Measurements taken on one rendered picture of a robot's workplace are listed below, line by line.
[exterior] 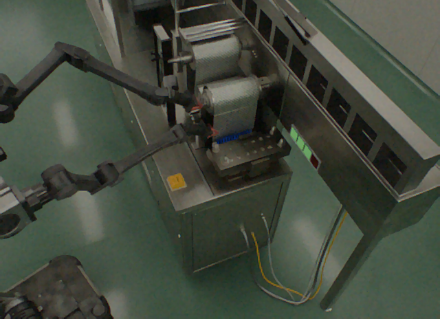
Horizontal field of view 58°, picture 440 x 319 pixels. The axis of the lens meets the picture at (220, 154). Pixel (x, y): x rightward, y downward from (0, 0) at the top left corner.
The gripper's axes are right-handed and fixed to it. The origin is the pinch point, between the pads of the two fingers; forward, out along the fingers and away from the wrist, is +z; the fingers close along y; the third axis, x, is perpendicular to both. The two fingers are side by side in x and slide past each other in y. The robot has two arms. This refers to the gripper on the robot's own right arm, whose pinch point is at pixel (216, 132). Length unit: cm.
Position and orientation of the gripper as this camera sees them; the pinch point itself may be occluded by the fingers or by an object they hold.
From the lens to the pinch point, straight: 204.4
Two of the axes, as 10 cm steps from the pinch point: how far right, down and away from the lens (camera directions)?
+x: 4.9, -7.0, -5.2
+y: 4.1, 7.1, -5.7
